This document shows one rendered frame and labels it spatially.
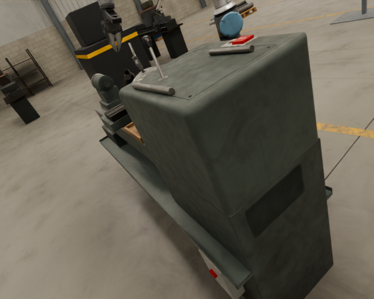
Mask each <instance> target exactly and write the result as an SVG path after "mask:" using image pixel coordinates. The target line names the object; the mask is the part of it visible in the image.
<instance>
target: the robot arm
mask: <svg viewBox="0 0 374 299"><path fill-rule="evenodd" d="M97 1H98V2H99V5H100V9H101V10H102V11H103V16H104V20H103V21H101V25H102V29H103V32H104V34H105V36H106V37H107V39H108V40H109V43H110V45H111V46H112V47H113V49H114V50H115V51H116V52H118V51H119V50H120V48H121V44H122V38H123V30H122V26H120V23H122V18H121V17H120V16H119V15H118V14H117V13H116V12H115V11H114V10H113V9H114V8H115V5H114V4H115V2H114V0H97ZM212 1H213V4H214V7H215V12H214V14H213V17H214V21H215V25H216V27H217V31H218V35H219V38H220V41H226V40H233V39H238V38H240V37H241V35H240V31H241V30H242V27H243V18H242V16H241V15H240V14H239V12H238V9H237V6H236V3H235V2H232V0H212ZM111 32H116V34H115V37H114V35H113V34H111ZM115 38H116V43H115V40H114V39H115ZM116 44H117V47H116Z"/></svg>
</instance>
